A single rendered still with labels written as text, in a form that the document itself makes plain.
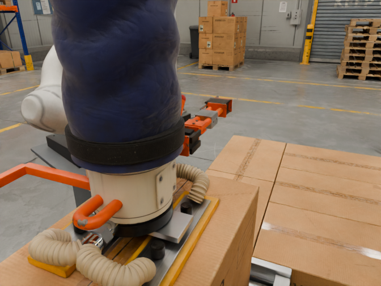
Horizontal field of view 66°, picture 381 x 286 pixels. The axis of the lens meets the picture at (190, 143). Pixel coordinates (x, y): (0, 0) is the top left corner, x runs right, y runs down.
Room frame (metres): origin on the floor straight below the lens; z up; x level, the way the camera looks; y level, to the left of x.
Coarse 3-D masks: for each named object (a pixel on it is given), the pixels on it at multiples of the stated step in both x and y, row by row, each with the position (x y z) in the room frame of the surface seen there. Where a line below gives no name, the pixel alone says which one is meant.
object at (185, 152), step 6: (186, 126) 0.80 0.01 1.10; (192, 126) 0.80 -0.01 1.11; (198, 132) 0.77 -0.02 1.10; (186, 138) 0.72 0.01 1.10; (192, 138) 0.72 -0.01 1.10; (198, 138) 0.79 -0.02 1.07; (186, 144) 0.72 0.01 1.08; (192, 144) 0.75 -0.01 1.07; (198, 144) 0.77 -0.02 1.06; (186, 150) 0.72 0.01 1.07; (192, 150) 0.72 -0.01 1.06; (186, 156) 0.72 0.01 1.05
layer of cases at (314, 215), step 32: (224, 160) 1.69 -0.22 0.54; (256, 160) 1.69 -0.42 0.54; (288, 160) 1.69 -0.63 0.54; (320, 160) 1.69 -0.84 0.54; (352, 160) 1.69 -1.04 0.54; (288, 192) 1.31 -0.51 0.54; (320, 192) 1.31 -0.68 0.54; (352, 192) 1.31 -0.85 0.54; (256, 224) 1.06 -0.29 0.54; (288, 224) 1.06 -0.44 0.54; (320, 224) 1.06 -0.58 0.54; (352, 224) 1.06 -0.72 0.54; (256, 256) 0.87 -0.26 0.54; (288, 256) 0.87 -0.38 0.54; (320, 256) 0.87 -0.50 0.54; (352, 256) 0.87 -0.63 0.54
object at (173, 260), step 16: (176, 208) 0.59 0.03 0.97; (192, 208) 0.59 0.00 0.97; (208, 208) 0.60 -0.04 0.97; (192, 224) 0.53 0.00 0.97; (160, 240) 0.48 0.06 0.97; (192, 240) 0.49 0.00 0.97; (144, 256) 0.43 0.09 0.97; (160, 256) 0.43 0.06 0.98; (176, 256) 0.44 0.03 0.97; (160, 272) 0.40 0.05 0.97; (176, 272) 0.40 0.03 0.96
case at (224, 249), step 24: (216, 192) 0.69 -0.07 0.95; (240, 192) 0.69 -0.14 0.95; (72, 216) 0.59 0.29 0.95; (216, 216) 0.59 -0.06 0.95; (240, 216) 0.59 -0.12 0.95; (144, 240) 0.51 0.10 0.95; (216, 240) 0.51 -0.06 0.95; (240, 240) 0.57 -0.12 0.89; (0, 264) 0.44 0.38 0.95; (24, 264) 0.44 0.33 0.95; (192, 264) 0.44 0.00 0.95; (216, 264) 0.44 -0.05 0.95; (240, 264) 0.59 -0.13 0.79
